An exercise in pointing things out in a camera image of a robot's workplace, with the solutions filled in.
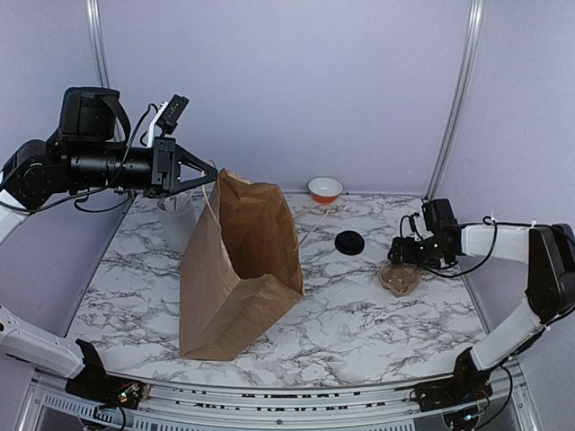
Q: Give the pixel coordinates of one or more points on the front aluminium rail frame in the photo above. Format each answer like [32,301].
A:
[405,405]

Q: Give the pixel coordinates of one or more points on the brown pulp cup carrier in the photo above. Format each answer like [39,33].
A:
[399,280]

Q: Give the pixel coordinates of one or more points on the orange white bowl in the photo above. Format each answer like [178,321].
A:
[324,190]

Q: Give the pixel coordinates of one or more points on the brown paper bag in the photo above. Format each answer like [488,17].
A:
[240,272]

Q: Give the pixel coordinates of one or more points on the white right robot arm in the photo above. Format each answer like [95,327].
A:
[524,280]

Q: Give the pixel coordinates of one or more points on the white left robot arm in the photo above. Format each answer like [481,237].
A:
[92,150]

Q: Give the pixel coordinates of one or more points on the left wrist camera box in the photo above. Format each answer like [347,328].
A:
[165,119]

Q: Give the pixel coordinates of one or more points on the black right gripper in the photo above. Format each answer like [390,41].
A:
[408,257]

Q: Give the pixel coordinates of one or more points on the black coffee cup lid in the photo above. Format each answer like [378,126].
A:
[349,243]

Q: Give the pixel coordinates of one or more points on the white container with sachets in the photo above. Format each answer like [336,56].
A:
[178,220]

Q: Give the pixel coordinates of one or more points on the right corner aluminium post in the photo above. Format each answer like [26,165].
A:
[463,81]

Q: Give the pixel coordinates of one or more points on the corner aluminium post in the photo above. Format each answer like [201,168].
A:
[463,81]
[95,31]

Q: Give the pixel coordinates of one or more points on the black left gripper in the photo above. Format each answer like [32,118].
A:
[165,164]

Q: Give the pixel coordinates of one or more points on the left corner aluminium post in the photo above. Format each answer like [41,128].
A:
[95,31]

